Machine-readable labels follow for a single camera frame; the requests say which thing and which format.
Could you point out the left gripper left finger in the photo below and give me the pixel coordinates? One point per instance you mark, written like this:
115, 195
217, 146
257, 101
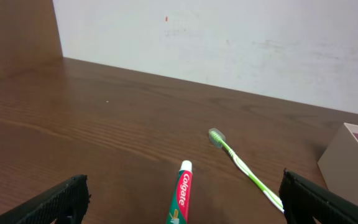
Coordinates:
66, 202

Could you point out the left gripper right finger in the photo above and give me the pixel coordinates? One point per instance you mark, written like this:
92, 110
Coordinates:
304, 202

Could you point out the white cardboard box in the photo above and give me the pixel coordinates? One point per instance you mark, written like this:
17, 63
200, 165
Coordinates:
339, 163

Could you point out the green white toothbrush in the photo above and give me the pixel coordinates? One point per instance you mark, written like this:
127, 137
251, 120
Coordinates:
218, 140

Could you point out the red green toothpaste tube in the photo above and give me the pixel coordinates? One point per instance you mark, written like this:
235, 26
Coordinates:
179, 207

